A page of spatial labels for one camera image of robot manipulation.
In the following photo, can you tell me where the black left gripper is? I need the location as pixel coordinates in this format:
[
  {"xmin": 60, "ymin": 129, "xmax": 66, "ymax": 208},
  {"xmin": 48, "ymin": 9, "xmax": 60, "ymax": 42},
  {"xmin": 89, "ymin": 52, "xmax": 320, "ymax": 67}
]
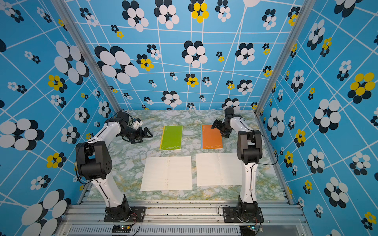
[{"xmin": 120, "ymin": 127, "xmax": 153, "ymax": 144}]

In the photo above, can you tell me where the orange cover notebook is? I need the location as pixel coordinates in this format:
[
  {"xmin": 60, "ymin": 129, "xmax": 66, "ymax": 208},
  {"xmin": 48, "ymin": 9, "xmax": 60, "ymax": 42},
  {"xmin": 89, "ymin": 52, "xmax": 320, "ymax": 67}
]
[{"xmin": 201, "ymin": 125, "xmax": 223, "ymax": 149}]

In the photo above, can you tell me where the green cover notebook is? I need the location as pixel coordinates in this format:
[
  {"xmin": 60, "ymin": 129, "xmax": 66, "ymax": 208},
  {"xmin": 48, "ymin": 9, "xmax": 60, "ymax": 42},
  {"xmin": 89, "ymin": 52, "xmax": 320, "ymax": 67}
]
[{"xmin": 160, "ymin": 125, "xmax": 183, "ymax": 150}]

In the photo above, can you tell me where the purple cover notebook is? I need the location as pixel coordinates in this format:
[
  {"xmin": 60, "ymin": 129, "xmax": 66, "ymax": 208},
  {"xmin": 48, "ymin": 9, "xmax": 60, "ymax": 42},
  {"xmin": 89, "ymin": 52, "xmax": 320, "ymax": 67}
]
[{"xmin": 141, "ymin": 156, "xmax": 192, "ymax": 191}]

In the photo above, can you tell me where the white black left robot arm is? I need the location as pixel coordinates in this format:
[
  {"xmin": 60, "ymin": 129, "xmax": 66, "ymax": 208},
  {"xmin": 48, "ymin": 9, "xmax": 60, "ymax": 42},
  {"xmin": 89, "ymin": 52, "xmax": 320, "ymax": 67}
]
[{"xmin": 76, "ymin": 111, "xmax": 153, "ymax": 222}]

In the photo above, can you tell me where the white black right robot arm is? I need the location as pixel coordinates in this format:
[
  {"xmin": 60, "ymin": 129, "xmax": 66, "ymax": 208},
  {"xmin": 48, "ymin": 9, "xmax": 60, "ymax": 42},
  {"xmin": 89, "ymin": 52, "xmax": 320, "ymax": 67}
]
[{"xmin": 212, "ymin": 107, "xmax": 263, "ymax": 223}]

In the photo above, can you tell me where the open notebook front right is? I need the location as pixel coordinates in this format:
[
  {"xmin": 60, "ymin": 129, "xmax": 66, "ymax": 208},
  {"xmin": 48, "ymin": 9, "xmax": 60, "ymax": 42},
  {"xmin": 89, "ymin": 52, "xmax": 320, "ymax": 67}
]
[{"xmin": 196, "ymin": 153, "xmax": 242, "ymax": 186}]

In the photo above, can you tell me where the left controller circuit board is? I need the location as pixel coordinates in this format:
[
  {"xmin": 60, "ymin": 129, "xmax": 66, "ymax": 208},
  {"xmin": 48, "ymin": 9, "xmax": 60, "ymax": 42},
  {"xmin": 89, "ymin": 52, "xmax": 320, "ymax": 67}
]
[{"xmin": 112, "ymin": 225, "xmax": 132, "ymax": 235}]

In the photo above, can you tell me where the controller circuit board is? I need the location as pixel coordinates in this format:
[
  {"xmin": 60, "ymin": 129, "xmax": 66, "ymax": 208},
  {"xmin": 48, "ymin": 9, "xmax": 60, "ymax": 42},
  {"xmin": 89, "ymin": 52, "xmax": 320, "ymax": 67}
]
[
  {"xmin": 240, "ymin": 226, "xmax": 256, "ymax": 236},
  {"xmin": 112, "ymin": 225, "xmax": 132, "ymax": 235}
]

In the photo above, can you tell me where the right controller circuit board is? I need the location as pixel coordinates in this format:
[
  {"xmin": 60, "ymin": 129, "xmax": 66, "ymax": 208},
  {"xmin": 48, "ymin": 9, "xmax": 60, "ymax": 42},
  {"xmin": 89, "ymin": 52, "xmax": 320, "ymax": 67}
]
[{"xmin": 240, "ymin": 226, "xmax": 256, "ymax": 236}]

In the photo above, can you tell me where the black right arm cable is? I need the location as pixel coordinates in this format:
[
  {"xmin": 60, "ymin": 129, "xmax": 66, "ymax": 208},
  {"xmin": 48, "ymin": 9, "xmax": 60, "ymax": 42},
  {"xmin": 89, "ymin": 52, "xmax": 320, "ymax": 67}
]
[{"xmin": 256, "ymin": 134, "xmax": 279, "ymax": 166}]

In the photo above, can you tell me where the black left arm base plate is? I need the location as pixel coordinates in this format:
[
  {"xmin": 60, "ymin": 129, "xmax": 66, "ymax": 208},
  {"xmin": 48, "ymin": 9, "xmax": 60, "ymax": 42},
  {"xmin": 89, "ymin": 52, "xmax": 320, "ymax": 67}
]
[{"xmin": 103, "ymin": 206, "xmax": 146, "ymax": 223}]

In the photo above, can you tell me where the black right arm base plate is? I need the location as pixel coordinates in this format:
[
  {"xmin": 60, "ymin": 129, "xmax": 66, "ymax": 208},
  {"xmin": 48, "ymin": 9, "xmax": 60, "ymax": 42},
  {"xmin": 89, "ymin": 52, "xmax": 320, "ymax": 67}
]
[{"xmin": 222, "ymin": 207, "xmax": 264, "ymax": 224}]

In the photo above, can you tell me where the aluminium front rail frame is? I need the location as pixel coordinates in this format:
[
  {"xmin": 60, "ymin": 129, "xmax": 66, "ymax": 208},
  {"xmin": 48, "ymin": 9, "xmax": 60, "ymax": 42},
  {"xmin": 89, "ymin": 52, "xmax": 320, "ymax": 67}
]
[{"xmin": 56, "ymin": 200, "xmax": 313, "ymax": 236}]

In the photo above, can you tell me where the aluminium left corner post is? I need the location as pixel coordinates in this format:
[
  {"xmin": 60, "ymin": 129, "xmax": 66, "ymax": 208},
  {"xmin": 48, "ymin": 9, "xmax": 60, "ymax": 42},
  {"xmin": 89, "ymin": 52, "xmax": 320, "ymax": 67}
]
[{"xmin": 52, "ymin": 1, "xmax": 121, "ymax": 112}]

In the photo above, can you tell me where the aluminium corner post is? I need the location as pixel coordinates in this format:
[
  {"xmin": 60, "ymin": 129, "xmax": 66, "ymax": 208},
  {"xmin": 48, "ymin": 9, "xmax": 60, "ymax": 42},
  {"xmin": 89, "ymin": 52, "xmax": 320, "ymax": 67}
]
[
  {"xmin": 256, "ymin": 0, "xmax": 316, "ymax": 115},
  {"xmin": 52, "ymin": 1, "xmax": 121, "ymax": 112}
]

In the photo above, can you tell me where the aluminium right corner post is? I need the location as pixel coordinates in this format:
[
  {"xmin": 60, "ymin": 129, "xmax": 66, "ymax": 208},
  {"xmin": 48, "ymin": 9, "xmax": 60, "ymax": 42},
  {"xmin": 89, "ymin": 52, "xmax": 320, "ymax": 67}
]
[{"xmin": 256, "ymin": 0, "xmax": 316, "ymax": 115}]

